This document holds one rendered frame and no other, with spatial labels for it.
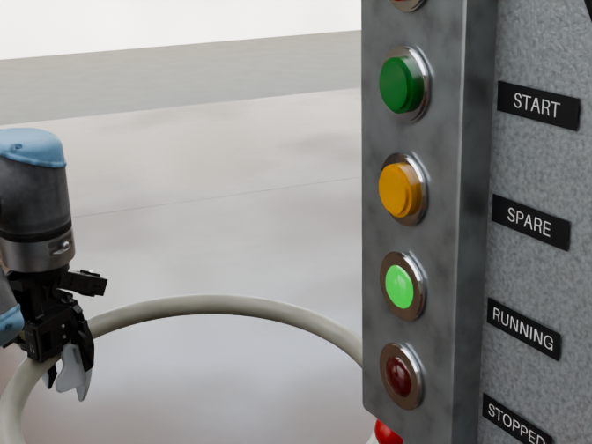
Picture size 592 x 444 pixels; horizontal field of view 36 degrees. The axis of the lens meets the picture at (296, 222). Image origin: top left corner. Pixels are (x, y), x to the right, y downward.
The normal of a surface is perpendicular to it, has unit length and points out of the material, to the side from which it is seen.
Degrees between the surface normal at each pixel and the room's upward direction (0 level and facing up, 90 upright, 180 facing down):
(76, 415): 0
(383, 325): 90
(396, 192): 90
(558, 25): 90
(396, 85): 90
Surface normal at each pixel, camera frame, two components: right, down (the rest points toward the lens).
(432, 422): -0.86, 0.19
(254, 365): -0.03, -0.94
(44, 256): 0.43, 0.37
